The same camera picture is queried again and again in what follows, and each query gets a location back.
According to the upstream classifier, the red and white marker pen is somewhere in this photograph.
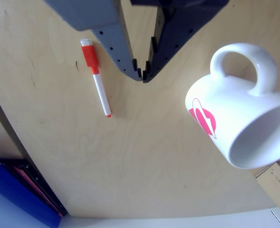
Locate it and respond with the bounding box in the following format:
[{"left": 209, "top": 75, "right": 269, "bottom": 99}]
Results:
[{"left": 80, "top": 38, "right": 112, "bottom": 118}]

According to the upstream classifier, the white mug with red heart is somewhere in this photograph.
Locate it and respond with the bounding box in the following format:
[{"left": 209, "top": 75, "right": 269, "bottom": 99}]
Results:
[{"left": 184, "top": 42, "right": 280, "bottom": 170}]

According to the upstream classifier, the black binder with rivets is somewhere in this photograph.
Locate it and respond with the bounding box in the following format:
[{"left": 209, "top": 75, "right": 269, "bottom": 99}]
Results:
[{"left": 1, "top": 159, "right": 68, "bottom": 217}]

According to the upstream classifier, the pink folder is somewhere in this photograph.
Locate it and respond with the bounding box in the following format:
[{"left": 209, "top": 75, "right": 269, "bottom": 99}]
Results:
[{"left": 11, "top": 165, "right": 59, "bottom": 214}]

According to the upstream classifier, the blue folder box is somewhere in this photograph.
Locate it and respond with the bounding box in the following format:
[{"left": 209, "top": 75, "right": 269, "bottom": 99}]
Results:
[{"left": 0, "top": 158, "right": 62, "bottom": 228}]

